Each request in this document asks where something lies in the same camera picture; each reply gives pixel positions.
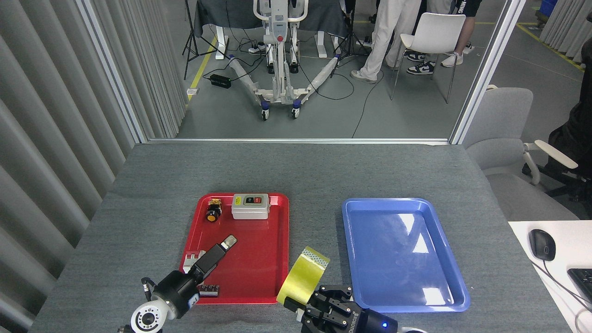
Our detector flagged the white plastic chair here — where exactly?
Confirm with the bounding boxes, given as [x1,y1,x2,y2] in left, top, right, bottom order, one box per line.
[390,12,466,104]

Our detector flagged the blue plastic tray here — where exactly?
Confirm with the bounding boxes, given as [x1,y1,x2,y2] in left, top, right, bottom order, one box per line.
[342,198,471,313]

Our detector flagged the white desk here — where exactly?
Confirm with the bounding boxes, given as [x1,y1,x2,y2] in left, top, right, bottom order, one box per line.
[508,220,592,333]

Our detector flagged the grey pleated curtain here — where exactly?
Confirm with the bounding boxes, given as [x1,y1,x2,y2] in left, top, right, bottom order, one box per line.
[539,0,592,63]
[0,0,188,333]

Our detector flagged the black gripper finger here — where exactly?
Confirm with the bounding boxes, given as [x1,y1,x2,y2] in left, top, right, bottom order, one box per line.
[197,240,238,284]
[283,298,348,333]
[191,235,234,278]
[312,286,354,309]

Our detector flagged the black mouse cable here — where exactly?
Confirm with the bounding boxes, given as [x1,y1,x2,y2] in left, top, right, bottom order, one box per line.
[532,259,592,307]

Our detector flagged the black office chair base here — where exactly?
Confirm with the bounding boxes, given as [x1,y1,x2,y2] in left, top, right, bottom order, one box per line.
[523,162,592,204]

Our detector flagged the black keyboard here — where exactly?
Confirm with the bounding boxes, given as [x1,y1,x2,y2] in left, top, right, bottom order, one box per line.
[567,268,592,303]

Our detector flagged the dark cloth covered table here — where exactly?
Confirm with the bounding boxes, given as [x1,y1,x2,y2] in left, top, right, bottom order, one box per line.
[193,0,350,38]

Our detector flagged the person behind white chair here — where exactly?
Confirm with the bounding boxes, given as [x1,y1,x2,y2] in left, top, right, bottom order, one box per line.
[404,0,482,75]

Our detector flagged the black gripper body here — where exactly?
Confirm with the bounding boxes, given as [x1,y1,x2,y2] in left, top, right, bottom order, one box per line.
[153,271,200,319]
[345,309,399,333]

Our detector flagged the silver frame post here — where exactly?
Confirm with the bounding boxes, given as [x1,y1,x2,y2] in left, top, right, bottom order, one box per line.
[450,0,527,145]
[76,0,148,144]

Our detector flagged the black floor cable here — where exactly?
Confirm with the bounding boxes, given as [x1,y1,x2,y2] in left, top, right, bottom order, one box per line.
[351,69,384,138]

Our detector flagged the seated person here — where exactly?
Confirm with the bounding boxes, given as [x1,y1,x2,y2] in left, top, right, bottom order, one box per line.
[548,49,592,185]

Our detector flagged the white wheeled stand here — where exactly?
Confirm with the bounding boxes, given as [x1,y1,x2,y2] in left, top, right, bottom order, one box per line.
[229,0,348,122]

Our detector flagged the yellow tape roll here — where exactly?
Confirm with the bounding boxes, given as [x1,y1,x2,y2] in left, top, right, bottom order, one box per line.
[277,247,330,306]

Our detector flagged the white red circuit breaker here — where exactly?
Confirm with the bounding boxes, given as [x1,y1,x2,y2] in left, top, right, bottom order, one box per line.
[183,250,207,274]

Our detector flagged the black computer mouse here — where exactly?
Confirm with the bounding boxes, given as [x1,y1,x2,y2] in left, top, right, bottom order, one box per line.
[529,229,556,262]

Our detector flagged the red plastic tray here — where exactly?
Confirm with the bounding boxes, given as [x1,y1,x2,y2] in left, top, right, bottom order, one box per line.
[173,192,290,305]

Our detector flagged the white push button switch box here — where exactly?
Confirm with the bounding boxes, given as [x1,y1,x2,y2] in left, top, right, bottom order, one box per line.
[231,193,270,220]

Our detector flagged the silver frame rail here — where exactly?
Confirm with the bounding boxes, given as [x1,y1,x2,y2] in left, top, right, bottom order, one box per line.
[147,137,451,145]

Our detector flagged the grey office chair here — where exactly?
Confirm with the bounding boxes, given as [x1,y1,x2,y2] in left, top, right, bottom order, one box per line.
[462,86,581,222]

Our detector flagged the black tripod stand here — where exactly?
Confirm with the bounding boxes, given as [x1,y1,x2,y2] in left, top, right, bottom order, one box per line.
[331,0,366,78]
[182,0,230,80]

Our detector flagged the standing person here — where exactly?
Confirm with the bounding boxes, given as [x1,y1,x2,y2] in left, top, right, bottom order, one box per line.
[350,0,421,84]

